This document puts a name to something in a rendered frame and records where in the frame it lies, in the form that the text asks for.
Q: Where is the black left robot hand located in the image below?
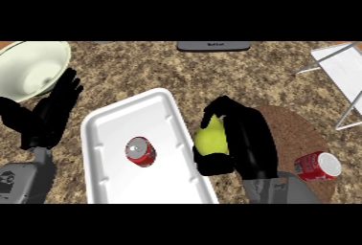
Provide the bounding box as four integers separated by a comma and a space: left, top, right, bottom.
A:
0, 67, 84, 151

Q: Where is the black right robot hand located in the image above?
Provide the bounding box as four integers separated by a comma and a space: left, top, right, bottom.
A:
191, 95, 279, 180

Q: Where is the yellow-green pear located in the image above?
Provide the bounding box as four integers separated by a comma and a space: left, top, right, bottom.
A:
192, 114, 231, 157

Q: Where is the round brown placemat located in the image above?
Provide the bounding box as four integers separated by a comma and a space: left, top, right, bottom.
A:
243, 104, 339, 204

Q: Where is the pale green bowl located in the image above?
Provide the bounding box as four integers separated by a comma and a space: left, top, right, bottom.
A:
0, 41, 73, 103

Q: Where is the red soda can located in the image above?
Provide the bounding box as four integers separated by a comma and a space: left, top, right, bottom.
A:
124, 136, 158, 168
293, 150, 345, 183

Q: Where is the white rectangular tray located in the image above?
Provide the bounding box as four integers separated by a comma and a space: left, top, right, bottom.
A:
80, 87, 220, 205

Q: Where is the dark grey appliance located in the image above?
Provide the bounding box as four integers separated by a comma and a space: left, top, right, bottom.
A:
176, 41, 251, 53

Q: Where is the white wire tiered shelf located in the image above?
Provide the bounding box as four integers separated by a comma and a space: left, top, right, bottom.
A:
296, 41, 362, 131

